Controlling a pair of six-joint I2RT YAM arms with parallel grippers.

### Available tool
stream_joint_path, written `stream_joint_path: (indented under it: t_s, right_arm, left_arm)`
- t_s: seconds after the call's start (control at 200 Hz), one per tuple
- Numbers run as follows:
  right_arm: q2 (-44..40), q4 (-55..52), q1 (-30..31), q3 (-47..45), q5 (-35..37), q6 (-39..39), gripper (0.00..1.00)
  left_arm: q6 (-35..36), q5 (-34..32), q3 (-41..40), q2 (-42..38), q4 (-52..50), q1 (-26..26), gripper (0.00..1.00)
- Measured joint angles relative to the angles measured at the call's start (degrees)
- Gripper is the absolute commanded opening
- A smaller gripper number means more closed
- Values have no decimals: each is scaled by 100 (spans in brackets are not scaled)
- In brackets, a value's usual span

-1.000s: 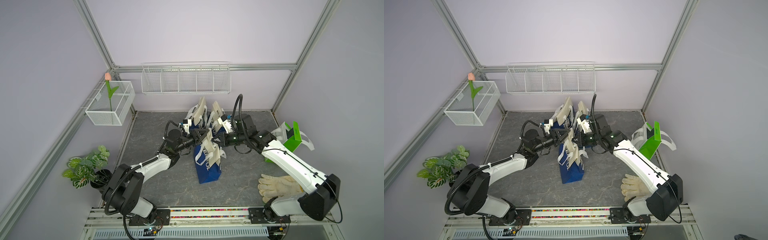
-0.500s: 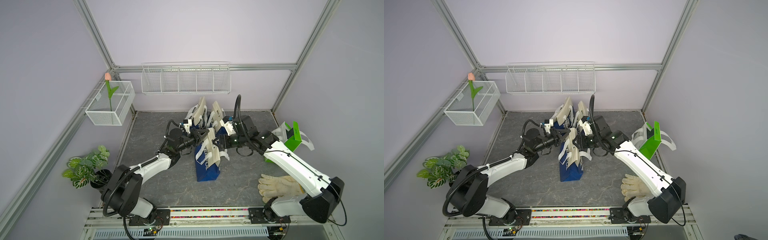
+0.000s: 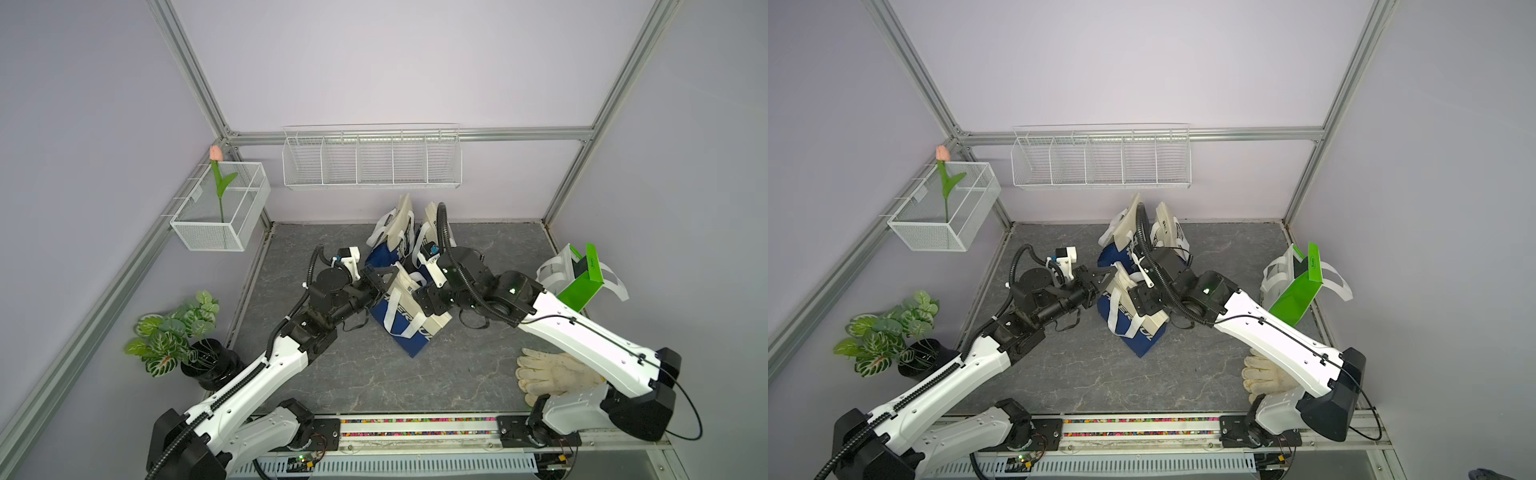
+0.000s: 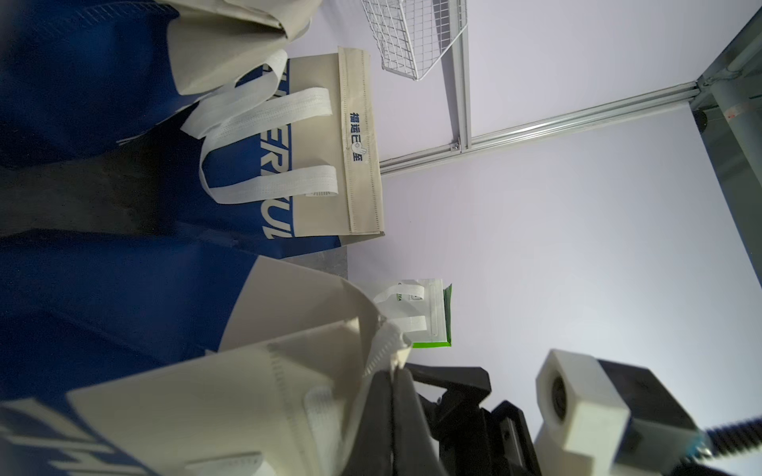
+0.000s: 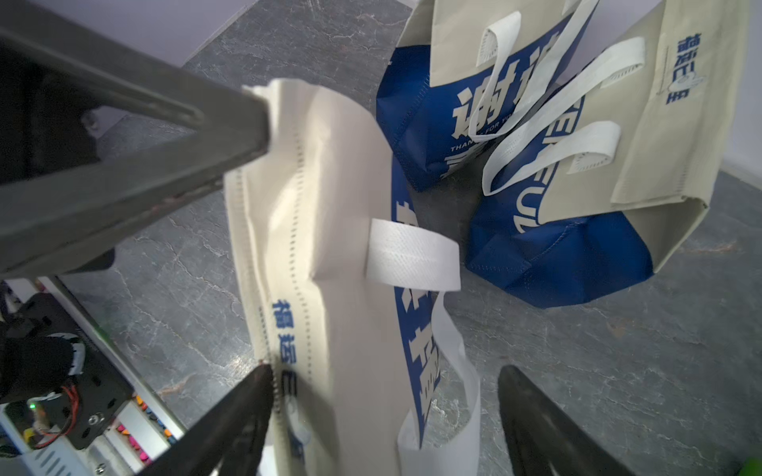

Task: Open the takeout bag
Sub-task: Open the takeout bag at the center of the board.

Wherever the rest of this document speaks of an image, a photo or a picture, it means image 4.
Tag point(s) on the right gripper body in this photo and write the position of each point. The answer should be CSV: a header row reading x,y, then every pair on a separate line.
x,y
473,440

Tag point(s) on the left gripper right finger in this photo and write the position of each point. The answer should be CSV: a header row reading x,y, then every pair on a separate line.
x,y
413,452

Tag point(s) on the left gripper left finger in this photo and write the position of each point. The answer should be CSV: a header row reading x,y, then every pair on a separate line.
x,y
372,450

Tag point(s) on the green and white takeout bag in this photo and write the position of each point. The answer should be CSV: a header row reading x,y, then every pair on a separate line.
x,y
422,309

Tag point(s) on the blue beige takeout bag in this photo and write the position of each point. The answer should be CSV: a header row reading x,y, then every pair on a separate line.
x,y
159,356

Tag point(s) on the back right blue beige bag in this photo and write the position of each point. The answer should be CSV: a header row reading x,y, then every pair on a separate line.
x,y
283,163

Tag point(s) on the back left blue beige bag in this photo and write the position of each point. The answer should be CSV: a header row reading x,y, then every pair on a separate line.
x,y
79,78

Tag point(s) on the long white wire basket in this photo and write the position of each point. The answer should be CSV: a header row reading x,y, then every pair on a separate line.
x,y
412,36

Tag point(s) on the aluminium frame rail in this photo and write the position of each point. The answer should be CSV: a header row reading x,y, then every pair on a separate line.
x,y
537,69

